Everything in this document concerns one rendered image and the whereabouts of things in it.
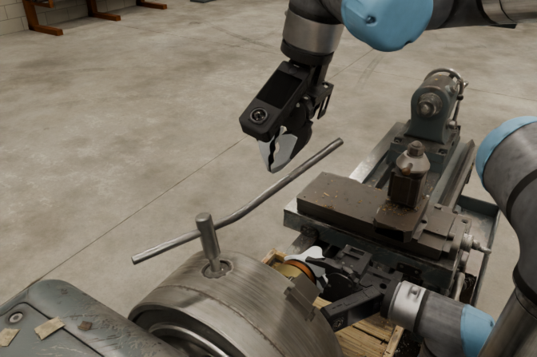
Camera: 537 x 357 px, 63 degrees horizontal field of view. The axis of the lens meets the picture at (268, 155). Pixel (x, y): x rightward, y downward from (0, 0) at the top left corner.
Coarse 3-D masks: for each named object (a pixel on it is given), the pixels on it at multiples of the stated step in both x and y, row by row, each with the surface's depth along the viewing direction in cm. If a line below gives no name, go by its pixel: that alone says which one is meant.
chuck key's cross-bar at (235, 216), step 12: (336, 144) 65; (312, 156) 64; (324, 156) 64; (300, 168) 63; (288, 180) 62; (264, 192) 61; (252, 204) 60; (228, 216) 59; (240, 216) 60; (216, 228) 58; (168, 240) 56; (180, 240) 56; (144, 252) 54; (156, 252) 55
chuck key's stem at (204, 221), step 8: (200, 216) 57; (208, 216) 57; (200, 224) 57; (208, 224) 57; (208, 232) 57; (208, 240) 58; (216, 240) 58; (208, 248) 58; (216, 248) 58; (208, 256) 59; (216, 256) 59; (216, 264) 60; (216, 272) 60
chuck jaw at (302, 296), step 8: (296, 280) 63; (304, 280) 63; (296, 288) 62; (304, 288) 62; (312, 288) 63; (288, 296) 59; (296, 296) 59; (304, 296) 62; (312, 296) 62; (296, 304) 59; (304, 304) 59; (304, 312) 58
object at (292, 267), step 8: (280, 264) 79; (288, 264) 78; (296, 264) 78; (304, 264) 79; (280, 272) 75; (288, 272) 76; (296, 272) 76; (304, 272) 78; (312, 272) 79; (312, 280) 78
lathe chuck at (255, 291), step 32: (192, 256) 68; (224, 256) 63; (192, 288) 58; (224, 288) 57; (256, 288) 57; (288, 288) 59; (256, 320) 54; (288, 320) 56; (320, 320) 59; (288, 352) 53; (320, 352) 57
